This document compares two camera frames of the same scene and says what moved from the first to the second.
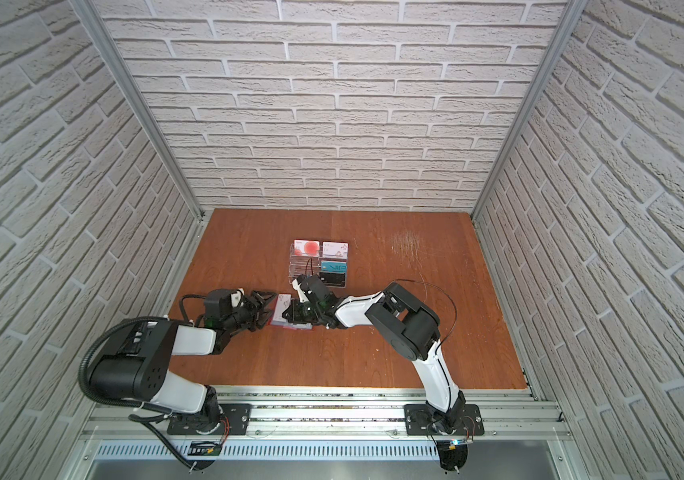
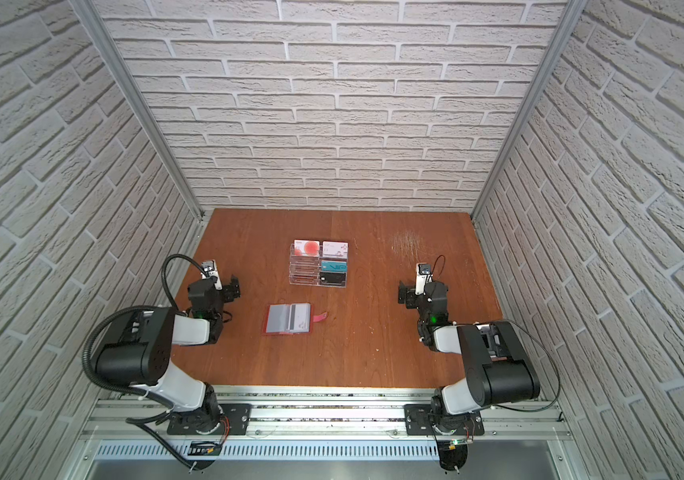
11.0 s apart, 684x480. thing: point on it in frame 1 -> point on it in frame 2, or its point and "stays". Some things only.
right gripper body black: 308,312 -> 415,301
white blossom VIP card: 335,249 stays
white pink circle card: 306,248 stays
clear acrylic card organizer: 326,259 stays
